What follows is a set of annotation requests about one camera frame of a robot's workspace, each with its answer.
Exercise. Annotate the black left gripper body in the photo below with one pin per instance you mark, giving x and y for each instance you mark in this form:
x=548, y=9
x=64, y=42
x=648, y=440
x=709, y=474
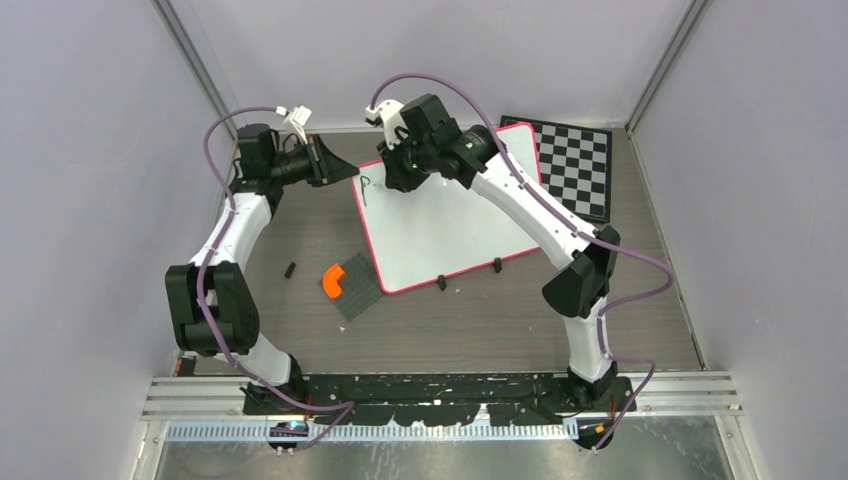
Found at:
x=293, y=168

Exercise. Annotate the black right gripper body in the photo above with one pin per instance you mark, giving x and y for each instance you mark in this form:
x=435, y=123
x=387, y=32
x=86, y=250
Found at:
x=409, y=162

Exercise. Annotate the white board with pink frame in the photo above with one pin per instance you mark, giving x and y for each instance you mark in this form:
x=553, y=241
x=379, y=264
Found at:
x=438, y=230

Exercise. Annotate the black marker cap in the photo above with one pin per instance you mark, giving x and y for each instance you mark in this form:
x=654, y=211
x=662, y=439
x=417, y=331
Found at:
x=289, y=270

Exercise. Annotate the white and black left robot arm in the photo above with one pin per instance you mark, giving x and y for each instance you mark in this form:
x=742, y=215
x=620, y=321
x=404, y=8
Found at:
x=212, y=309

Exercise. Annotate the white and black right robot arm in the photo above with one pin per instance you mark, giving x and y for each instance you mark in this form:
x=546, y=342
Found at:
x=576, y=248

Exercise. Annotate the orange curved pipe piece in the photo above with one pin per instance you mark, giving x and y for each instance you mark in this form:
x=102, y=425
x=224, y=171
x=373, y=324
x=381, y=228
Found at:
x=331, y=281

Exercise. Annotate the black and white checkerboard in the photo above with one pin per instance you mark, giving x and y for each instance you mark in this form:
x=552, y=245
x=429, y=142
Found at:
x=575, y=165

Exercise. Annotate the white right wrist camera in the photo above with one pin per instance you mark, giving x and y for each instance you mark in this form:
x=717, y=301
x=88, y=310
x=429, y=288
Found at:
x=387, y=116

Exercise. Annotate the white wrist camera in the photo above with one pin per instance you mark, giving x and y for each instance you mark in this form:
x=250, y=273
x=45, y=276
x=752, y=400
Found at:
x=294, y=120
x=387, y=116

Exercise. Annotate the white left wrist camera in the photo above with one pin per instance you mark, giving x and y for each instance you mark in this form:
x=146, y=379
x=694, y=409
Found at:
x=294, y=120

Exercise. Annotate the grey studded base plate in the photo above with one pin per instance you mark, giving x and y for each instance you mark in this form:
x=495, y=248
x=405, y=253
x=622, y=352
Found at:
x=360, y=287

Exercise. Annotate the aluminium frame rail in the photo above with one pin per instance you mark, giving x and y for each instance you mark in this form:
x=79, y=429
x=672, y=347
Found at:
x=211, y=409

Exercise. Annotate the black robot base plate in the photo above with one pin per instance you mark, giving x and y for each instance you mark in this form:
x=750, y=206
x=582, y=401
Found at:
x=441, y=400

